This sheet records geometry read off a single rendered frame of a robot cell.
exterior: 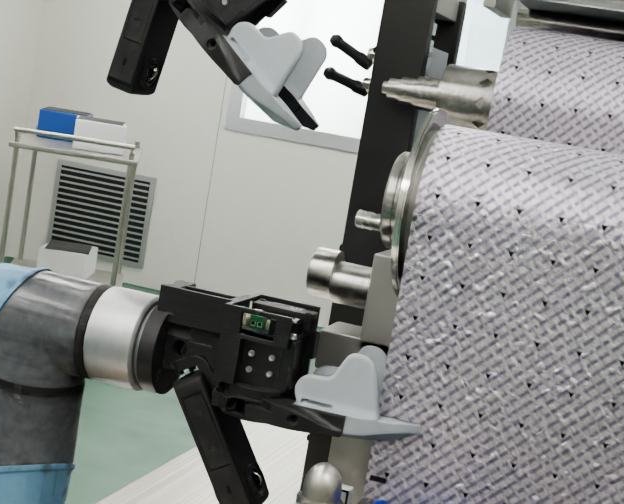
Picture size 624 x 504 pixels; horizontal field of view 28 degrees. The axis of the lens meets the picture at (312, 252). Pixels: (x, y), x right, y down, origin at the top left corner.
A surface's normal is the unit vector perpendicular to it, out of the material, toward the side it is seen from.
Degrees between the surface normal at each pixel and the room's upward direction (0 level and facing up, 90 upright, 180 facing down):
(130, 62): 90
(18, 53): 90
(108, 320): 61
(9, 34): 90
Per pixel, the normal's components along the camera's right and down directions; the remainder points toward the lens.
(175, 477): 0.17, -0.98
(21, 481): 0.16, 0.20
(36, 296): -0.16, -0.47
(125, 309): -0.08, -0.66
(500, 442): -0.30, 0.07
